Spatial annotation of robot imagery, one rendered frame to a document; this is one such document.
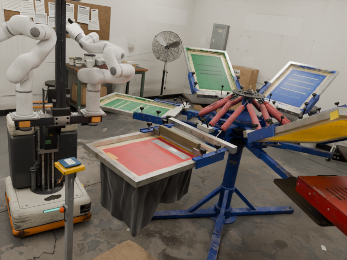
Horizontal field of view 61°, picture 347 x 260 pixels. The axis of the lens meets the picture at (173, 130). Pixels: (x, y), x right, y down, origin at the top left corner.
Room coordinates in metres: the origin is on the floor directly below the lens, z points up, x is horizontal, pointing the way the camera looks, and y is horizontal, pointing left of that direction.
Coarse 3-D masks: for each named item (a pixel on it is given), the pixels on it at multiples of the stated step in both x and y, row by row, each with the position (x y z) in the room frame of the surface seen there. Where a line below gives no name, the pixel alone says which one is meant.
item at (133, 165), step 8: (168, 152) 1.89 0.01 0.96; (184, 152) 1.93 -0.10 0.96; (128, 160) 1.68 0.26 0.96; (136, 160) 1.70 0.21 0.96; (176, 160) 1.78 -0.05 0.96; (184, 160) 1.80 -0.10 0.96; (128, 168) 1.58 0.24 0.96; (136, 168) 1.59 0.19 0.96; (144, 168) 1.61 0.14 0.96; (152, 168) 1.62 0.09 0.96; (160, 168) 1.64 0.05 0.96
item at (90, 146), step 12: (180, 132) 2.24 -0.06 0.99; (84, 144) 1.76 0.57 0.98; (96, 144) 1.81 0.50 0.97; (204, 144) 2.05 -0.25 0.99; (96, 156) 1.66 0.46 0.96; (120, 168) 1.50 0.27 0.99; (168, 168) 1.59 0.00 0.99; (180, 168) 1.63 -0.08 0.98; (132, 180) 1.40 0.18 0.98; (144, 180) 1.42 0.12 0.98; (156, 180) 1.49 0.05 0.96
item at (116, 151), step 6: (156, 138) 2.12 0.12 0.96; (162, 138) 2.14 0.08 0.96; (126, 144) 1.92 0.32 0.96; (132, 144) 1.94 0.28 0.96; (138, 144) 1.95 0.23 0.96; (156, 144) 2.00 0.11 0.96; (168, 144) 2.03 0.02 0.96; (108, 150) 1.79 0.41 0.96; (114, 150) 1.80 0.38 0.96; (120, 150) 1.82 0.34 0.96; (162, 150) 1.91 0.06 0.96; (120, 156) 1.72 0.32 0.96; (126, 156) 1.74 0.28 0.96
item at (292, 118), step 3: (279, 111) 3.60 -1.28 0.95; (282, 114) 3.49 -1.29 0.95; (285, 114) 3.51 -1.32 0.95; (288, 114) 3.53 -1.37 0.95; (288, 117) 3.38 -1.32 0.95; (291, 117) 3.40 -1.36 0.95; (294, 117) 3.42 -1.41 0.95; (297, 117) 3.44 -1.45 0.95; (291, 120) 3.26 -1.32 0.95; (294, 120) 3.28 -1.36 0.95; (276, 123) 3.13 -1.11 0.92; (279, 123) 3.17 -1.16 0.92
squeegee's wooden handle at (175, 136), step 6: (162, 126) 2.12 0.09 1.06; (162, 132) 2.11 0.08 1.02; (168, 132) 2.07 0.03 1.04; (174, 132) 2.03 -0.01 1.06; (174, 138) 2.02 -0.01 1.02; (180, 138) 1.98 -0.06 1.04; (186, 138) 1.95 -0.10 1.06; (186, 144) 1.94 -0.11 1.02; (192, 144) 1.90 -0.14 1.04; (198, 144) 1.87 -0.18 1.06; (192, 150) 1.89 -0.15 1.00
